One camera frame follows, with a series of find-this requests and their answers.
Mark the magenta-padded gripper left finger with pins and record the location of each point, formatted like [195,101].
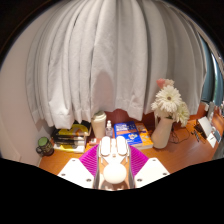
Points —
[77,171]

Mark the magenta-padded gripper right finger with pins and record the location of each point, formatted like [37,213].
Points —
[150,170]

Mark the white rabbit-shaped computer mouse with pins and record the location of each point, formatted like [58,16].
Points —
[114,171]

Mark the stack of yellow-black books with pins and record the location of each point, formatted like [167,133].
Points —
[71,138]

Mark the flat red box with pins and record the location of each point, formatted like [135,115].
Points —
[93,141]

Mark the white ceramic vase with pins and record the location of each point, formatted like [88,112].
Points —
[161,133]

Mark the green mug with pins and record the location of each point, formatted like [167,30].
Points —
[45,146]

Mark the blue book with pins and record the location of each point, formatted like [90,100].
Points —
[128,133]

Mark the white canister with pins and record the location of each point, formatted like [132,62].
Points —
[98,125]

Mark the clear pump bottle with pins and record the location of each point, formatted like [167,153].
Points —
[109,130]

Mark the white paper sheet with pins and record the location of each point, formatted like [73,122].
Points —
[212,140]

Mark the white tablet device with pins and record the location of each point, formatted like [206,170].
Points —
[204,126]

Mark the white and pink flower bouquet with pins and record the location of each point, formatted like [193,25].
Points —
[168,100]

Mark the grey upright device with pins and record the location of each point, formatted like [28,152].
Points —
[211,111]

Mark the white curtain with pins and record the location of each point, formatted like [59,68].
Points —
[113,56]

